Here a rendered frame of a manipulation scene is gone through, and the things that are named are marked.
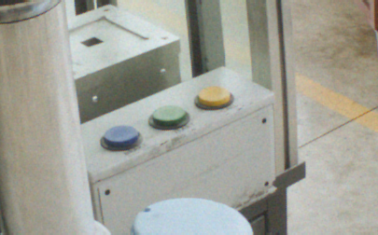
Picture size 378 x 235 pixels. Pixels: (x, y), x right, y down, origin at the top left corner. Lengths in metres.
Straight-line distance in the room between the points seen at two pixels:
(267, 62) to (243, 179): 0.15
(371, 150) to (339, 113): 0.23
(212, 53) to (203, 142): 0.19
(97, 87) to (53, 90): 0.65
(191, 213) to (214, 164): 0.35
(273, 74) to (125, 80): 0.22
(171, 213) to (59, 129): 0.20
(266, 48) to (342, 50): 2.16
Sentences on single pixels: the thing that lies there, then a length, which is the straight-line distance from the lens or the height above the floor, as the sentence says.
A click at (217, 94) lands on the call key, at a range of 1.45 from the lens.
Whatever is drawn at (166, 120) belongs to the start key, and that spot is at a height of 0.91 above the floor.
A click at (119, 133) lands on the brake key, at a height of 0.91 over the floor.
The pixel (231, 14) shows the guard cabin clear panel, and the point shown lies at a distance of 1.57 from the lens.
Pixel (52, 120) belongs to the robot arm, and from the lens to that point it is 0.94.
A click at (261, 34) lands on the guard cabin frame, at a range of 1.49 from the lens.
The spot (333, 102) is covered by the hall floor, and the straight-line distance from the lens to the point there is 3.34.
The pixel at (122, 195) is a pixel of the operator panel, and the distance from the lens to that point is 1.38.
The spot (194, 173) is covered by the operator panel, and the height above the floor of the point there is 0.83.
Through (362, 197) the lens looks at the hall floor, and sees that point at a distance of 2.89.
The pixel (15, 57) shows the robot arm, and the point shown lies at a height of 1.21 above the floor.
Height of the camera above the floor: 1.58
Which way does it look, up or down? 28 degrees down
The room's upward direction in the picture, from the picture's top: 7 degrees counter-clockwise
